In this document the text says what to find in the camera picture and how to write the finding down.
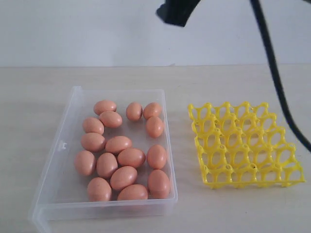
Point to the clear plastic tray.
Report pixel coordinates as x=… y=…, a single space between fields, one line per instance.
x=62 y=191

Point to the brown egg right front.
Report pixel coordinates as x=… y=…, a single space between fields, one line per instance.
x=158 y=184

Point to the brown egg front middle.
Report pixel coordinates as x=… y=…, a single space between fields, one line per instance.
x=133 y=192

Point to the brown egg back left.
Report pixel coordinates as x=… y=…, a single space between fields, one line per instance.
x=104 y=105

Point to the yellow plastic egg tray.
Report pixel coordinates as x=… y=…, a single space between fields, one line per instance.
x=243 y=145

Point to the brown egg right middle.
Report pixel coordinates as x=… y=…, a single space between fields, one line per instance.
x=156 y=156

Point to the brown egg placed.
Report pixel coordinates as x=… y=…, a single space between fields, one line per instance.
x=93 y=125
x=93 y=142
x=117 y=144

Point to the brown egg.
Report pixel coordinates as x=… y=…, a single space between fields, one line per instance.
x=131 y=157
x=85 y=162
x=133 y=192
x=134 y=111
x=153 y=109
x=154 y=127
x=106 y=165
x=156 y=156
x=158 y=184
x=123 y=177
x=99 y=189
x=110 y=119
x=104 y=105

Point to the brown egg right upper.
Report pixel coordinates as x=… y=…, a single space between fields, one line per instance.
x=154 y=127

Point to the brown egg front centre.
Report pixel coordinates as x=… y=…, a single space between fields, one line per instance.
x=123 y=177

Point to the brown egg left centre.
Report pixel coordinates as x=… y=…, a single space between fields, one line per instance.
x=106 y=165

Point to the brown egg front left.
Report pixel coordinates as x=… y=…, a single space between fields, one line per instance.
x=99 y=189

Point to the brown egg back right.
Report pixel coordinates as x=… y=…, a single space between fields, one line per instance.
x=153 y=109

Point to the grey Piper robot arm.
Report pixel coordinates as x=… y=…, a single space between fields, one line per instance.
x=176 y=12

